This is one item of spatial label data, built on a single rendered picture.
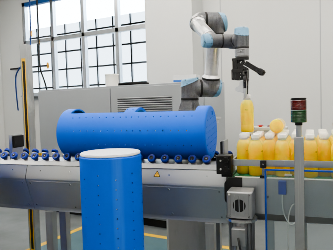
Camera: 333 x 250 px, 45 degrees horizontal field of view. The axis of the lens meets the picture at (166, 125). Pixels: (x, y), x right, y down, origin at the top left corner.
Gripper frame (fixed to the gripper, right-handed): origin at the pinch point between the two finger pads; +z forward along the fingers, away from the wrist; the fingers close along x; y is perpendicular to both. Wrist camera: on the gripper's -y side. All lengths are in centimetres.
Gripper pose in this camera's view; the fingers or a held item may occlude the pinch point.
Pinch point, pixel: (246, 95)
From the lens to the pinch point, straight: 214.2
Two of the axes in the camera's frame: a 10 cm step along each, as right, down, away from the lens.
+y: -9.4, 0.1, 3.3
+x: -3.3, 0.7, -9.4
